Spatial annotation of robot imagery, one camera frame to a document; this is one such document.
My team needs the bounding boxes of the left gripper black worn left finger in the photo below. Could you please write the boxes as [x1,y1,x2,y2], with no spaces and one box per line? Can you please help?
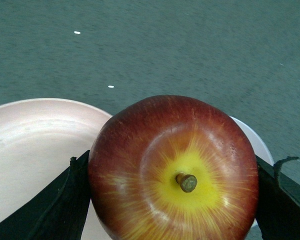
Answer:
[0,151,91,240]

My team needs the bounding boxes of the red yellow apple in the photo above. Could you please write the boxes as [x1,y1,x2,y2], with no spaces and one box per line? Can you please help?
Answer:
[88,95,259,240]

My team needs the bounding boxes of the left gripper black worn right finger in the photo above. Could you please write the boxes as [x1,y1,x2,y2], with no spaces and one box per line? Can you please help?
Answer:
[256,156,300,240]

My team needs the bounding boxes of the pale pink bowl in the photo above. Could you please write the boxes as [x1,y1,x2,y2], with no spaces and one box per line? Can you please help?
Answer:
[0,97,275,240]

